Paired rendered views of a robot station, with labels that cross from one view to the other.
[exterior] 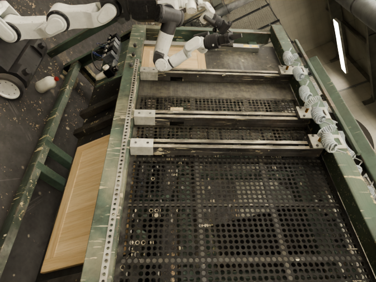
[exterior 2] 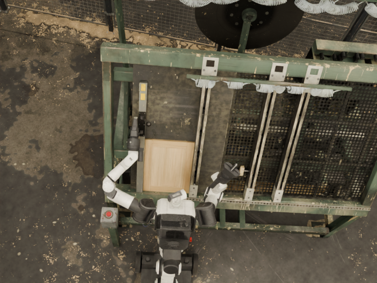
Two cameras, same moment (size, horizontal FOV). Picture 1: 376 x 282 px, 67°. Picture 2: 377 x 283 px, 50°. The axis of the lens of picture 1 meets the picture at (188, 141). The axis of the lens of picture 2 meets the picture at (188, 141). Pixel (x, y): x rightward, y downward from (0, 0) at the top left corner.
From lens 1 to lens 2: 3.03 m
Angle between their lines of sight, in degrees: 57
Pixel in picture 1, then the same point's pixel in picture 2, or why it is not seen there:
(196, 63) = (174, 149)
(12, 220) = (282, 230)
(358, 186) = (357, 74)
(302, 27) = not seen: outside the picture
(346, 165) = (338, 74)
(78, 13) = not seen: hidden behind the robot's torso
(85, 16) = not seen: hidden behind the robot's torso
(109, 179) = (300, 209)
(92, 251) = (341, 213)
